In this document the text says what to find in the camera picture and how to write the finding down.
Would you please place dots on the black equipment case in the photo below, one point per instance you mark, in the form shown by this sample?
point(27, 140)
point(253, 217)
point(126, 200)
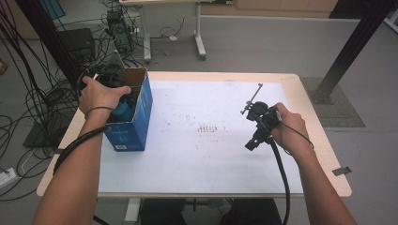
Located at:
point(78, 43)

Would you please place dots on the white-legged desk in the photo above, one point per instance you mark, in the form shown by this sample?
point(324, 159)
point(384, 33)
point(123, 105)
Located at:
point(198, 31)

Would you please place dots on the grey tape strip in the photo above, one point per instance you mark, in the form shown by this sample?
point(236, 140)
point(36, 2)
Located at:
point(57, 151)
point(341, 171)

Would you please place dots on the black metal stand pole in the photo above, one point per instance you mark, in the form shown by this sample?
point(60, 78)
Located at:
point(47, 37)

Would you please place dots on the person's left hand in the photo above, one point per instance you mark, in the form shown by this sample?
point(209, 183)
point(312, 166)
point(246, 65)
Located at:
point(97, 98)

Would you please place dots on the white table mat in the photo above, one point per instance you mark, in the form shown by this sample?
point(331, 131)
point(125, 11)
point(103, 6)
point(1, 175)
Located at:
point(194, 165)

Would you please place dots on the black floor plate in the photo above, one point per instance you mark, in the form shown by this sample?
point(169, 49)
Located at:
point(34, 137)

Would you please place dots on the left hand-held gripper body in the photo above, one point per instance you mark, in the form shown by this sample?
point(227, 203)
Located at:
point(111, 76)

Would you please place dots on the person's right leg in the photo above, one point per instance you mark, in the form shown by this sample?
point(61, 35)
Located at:
point(250, 214)

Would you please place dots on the black computer tower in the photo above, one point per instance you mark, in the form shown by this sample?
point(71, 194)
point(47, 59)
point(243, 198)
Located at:
point(120, 33)

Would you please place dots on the person's left leg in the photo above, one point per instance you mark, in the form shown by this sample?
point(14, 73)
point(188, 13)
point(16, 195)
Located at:
point(162, 214)

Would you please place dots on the white power strip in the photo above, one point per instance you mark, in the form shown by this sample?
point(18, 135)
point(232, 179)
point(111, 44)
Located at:
point(7, 177)

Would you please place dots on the black metal pole with base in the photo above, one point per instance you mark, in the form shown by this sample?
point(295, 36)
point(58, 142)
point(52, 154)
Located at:
point(353, 47)

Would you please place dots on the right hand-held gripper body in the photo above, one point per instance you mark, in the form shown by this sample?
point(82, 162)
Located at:
point(261, 117)

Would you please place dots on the white table leg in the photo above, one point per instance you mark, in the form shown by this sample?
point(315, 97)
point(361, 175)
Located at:
point(133, 211)

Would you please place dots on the blue panel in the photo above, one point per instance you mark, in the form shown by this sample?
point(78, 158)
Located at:
point(54, 7)

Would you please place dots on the person's right hand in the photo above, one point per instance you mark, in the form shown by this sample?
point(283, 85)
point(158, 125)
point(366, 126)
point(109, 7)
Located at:
point(289, 131)

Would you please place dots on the blue cardboard box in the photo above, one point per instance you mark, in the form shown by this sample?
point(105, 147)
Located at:
point(137, 131)

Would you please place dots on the person's leg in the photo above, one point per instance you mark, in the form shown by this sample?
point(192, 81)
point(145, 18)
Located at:
point(162, 214)
point(250, 214)

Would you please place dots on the grey floor mat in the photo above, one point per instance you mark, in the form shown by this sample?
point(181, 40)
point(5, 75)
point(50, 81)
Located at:
point(341, 109)

